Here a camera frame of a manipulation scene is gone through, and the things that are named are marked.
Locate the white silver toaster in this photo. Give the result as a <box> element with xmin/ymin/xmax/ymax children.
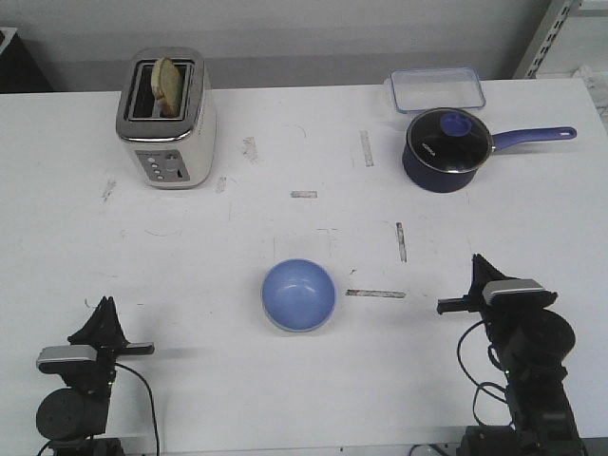
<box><xmin>115</xmin><ymin>47</ymin><xmax>218</xmax><ymax>189</ymax></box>

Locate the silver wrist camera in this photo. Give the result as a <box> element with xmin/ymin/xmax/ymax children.
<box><xmin>36</xmin><ymin>345</ymin><xmax>97</xmax><ymax>370</ymax></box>
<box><xmin>482</xmin><ymin>278</ymin><xmax>546</xmax><ymax>306</ymax></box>

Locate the dark blue saucepan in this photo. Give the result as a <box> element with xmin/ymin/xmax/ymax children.
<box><xmin>402</xmin><ymin>126</ymin><xmax>577</xmax><ymax>193</ymax></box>

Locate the white metal shelving rack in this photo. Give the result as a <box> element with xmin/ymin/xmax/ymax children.
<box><xmin>513</xmin><ymin>1</ymin><xmax>607</xmax><ymax>79</ymax></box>

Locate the glass pot lid blue knob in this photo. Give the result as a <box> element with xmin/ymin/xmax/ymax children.
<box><xmin>407</xmin><ymin>107</ymin><xmax>493</xmax><ymax>174</ymax></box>

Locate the slice of toast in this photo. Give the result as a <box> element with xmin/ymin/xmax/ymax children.
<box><xmin>150</xmin><ymin>57</ymin><xmax>183</xmax><ymax>118</ymax></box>

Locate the light blue bowl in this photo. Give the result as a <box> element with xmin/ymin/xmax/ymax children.
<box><xmin>260</xmin><ymin>258</ymin><xmax>336</xmax><ymax>312</ymax></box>

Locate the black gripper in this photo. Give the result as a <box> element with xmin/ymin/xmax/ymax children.
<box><xmin>59</xmin><ymin>296</ymin><xmax>155</xmax><ymax>394</ymax></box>
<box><xmin>436</xmin><ymin>254</ymin><xmax>559</xmax><ymax>323</ymax></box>

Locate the clear plastic food container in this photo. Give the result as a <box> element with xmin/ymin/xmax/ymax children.
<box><xmin>384</xmin><ymin>66</ymin><xmax>486</xmax><ymax>114</ymax></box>

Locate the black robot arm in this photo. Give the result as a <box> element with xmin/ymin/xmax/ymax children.
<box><xmin>35</xmin><ymin>296</ymin><xmax>161</xmax><ymax>455</ymax></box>
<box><xmin>437</xmin><ymin>254</ymin><xmax>587</xmax><ymax>455</ymax></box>

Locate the light green bowl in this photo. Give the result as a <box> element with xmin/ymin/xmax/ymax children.
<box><xmin>265</xmin><ymin>306</ymin><xmax>334</xmax><ymax>333</ymax></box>

